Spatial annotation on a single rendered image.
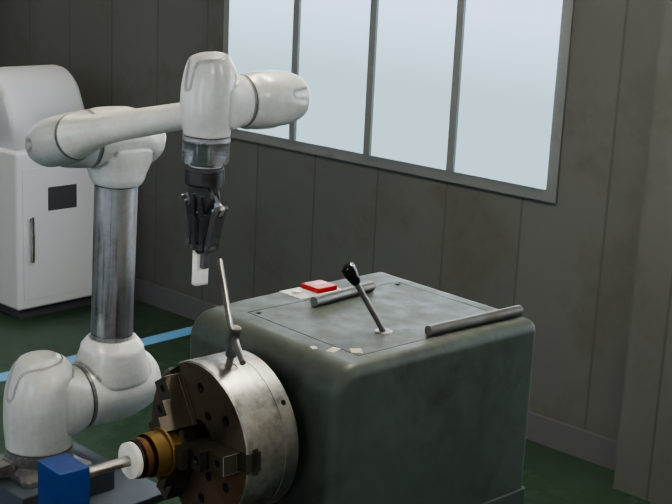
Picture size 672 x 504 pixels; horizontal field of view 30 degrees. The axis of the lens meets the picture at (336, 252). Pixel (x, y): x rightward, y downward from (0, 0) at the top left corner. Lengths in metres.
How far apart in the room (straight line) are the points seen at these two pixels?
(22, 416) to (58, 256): 3.98
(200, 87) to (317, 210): 3.76
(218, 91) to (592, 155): 2.93
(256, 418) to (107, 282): 0.74
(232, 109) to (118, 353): 0.86
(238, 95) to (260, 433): 0.63
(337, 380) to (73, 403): 0.81
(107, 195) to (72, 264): 4.04
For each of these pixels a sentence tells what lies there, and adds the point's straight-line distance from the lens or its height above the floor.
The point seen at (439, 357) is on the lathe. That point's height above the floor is 1.23.
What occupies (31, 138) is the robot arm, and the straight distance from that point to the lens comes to 2.83.
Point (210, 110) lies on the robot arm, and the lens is 2.33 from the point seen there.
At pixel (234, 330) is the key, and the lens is 2.36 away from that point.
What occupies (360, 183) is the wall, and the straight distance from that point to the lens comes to 5.84.
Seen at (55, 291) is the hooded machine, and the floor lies 0.13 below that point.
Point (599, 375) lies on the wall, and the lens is 5.21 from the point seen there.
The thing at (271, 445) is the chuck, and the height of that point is 1.11.
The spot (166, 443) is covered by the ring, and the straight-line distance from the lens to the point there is 2.38.
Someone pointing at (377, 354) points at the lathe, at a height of 1.26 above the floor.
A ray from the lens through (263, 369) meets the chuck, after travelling 2.42.
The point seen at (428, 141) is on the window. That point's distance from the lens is 5.52.
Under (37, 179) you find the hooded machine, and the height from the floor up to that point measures 0.75.
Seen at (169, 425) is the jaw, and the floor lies 1.13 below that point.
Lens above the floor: 2.03
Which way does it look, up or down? 14 degrees down
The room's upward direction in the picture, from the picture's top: 3 degrees clockwise
